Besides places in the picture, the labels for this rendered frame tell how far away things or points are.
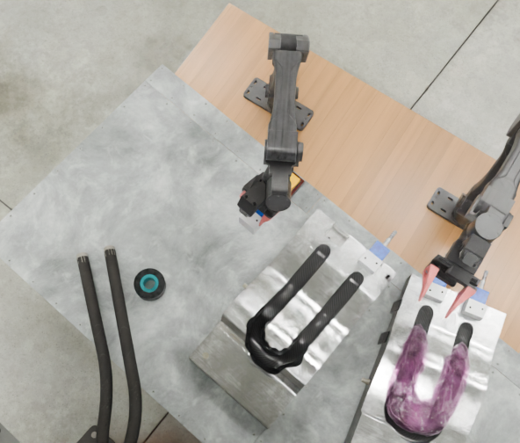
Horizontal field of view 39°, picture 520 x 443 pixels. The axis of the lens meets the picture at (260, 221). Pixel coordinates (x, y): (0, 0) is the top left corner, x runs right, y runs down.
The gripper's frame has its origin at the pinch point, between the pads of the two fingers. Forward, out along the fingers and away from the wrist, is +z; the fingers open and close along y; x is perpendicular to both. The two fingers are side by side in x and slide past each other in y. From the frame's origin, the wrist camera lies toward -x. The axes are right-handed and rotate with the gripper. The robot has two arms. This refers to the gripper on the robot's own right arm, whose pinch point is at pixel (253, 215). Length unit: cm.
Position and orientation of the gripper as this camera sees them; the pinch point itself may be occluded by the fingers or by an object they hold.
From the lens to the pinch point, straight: 183.6
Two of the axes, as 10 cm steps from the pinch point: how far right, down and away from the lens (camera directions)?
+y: 7.6, 6.3, -1.5
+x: 5.5, -5.0, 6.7
